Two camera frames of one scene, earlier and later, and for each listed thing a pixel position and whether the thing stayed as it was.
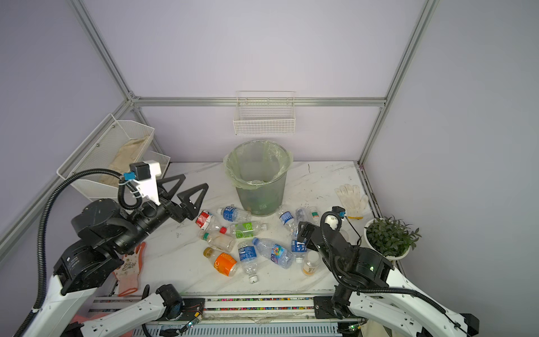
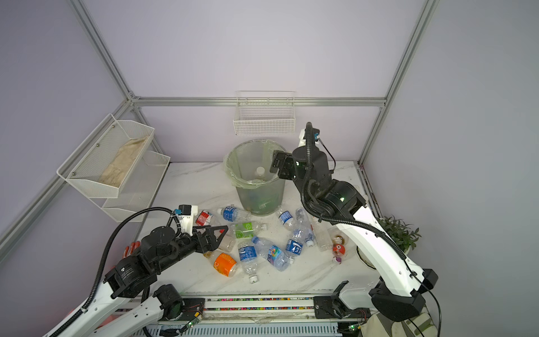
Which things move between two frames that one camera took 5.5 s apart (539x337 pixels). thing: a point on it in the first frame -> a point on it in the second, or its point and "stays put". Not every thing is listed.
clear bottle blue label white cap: (233, 214) stays put
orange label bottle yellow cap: (222, 262) stays put
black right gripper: (304, 226) -> (283, 160)
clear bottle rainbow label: (276, 253) stays put
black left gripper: (180, 213) -> (212, 243)
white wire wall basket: (264, 113) stays put
